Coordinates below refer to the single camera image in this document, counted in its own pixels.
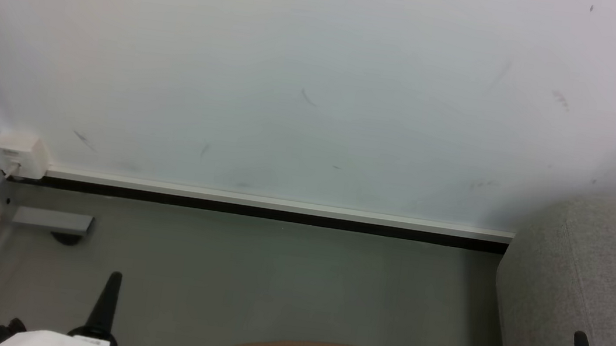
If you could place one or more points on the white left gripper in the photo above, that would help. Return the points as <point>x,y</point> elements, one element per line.
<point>61,344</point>

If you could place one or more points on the black partition caster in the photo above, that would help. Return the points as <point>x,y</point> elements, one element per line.
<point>67,237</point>

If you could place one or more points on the white wall socket box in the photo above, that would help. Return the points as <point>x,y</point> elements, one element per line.
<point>21,154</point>

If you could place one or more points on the white wall baseboard strip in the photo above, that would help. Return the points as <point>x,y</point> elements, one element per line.
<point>280,204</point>

